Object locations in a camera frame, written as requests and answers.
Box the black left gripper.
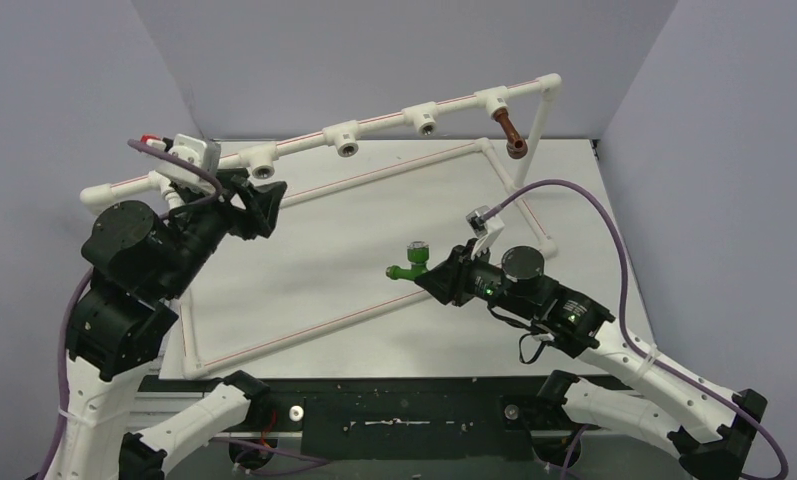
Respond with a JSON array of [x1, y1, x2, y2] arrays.
[[160, 166, 288, 294]]

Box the green water faucet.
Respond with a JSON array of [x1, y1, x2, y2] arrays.
[[385, 241, 430, 281]]

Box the white PVC pipe frame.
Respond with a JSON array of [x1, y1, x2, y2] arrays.
[[79, 72, 563, 382]]

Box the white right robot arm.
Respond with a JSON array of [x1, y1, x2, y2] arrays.
[[414, 244, 767, 479]]

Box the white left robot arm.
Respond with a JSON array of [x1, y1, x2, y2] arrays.
[[39, 170, 287, 479]]

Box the brown water faucet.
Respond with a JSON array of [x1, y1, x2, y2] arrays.
[[491, 107, 529, 159]]

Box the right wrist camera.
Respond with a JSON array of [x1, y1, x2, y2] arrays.
[[466, 205, 505, 259]]

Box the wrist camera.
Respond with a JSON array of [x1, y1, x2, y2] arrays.
[[466, 205, 505, 259], [140, 134, 221, 192]]

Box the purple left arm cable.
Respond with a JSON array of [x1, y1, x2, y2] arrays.
[[36, 137, 227, 480]]

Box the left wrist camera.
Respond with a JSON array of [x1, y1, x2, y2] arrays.
[[140, 134, 221, 192]]

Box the black front table rail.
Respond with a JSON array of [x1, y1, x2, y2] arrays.
[[132, 374, 704, 465]]

